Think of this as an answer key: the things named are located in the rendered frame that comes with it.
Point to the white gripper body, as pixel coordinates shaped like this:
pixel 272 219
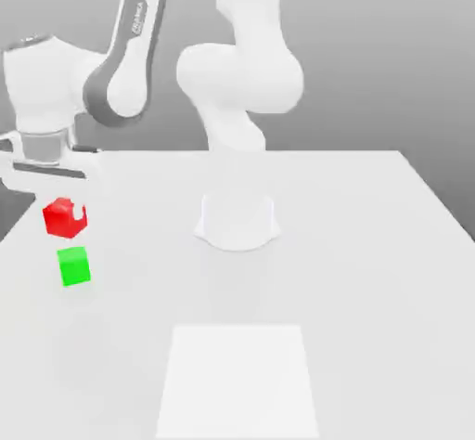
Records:
pixel 48 183

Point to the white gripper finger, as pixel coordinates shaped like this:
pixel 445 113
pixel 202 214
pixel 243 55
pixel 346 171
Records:
pixel 77 211

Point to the small red cube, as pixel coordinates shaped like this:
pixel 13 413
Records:
pixel 59 221

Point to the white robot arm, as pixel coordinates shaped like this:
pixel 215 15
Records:
pixel 241 76

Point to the small green cube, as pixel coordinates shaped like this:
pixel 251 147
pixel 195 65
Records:
pixel 74 267

